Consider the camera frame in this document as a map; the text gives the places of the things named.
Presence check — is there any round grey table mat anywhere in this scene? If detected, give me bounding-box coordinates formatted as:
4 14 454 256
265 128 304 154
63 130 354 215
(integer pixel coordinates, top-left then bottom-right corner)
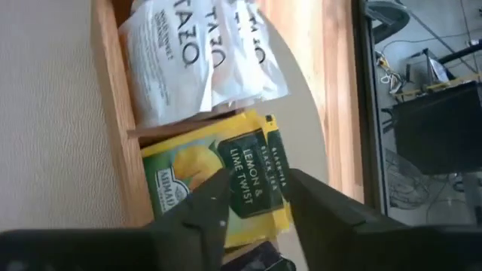
0 0 328 271

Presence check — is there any dark blue blackcurrant tea bag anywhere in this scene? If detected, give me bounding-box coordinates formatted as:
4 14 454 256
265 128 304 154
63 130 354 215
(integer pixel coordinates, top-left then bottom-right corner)
221 240 297 271

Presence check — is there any white orange Tazo tea bag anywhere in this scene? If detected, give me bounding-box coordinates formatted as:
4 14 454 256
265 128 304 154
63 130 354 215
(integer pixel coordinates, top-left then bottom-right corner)
225 0 290 107
203 0 246 112
118 0 214 129

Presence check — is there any black floor fan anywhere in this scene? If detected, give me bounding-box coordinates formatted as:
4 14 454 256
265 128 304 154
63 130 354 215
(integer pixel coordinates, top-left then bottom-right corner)
383 148 429 211

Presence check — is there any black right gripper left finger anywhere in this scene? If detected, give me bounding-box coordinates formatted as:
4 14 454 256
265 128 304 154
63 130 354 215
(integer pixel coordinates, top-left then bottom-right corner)
148 168 231 271

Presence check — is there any wooden tea organizer box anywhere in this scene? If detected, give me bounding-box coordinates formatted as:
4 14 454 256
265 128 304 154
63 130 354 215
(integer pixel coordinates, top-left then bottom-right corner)
90 0 291 264

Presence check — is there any black equipment case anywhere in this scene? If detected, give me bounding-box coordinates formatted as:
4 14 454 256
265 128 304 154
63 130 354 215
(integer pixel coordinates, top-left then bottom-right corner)
391 81 482 176

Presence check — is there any green yellow lemon tea bag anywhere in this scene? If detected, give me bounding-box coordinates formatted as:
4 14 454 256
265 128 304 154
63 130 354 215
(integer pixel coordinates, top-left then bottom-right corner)
265 112 294 234
141 108 287 249

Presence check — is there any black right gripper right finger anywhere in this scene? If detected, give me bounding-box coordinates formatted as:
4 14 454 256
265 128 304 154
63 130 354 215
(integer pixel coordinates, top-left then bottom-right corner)
288 169 406 271

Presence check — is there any white yellow cable tangle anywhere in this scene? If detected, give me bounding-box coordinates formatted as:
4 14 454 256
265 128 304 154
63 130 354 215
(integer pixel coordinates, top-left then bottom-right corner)
375 50 406 95

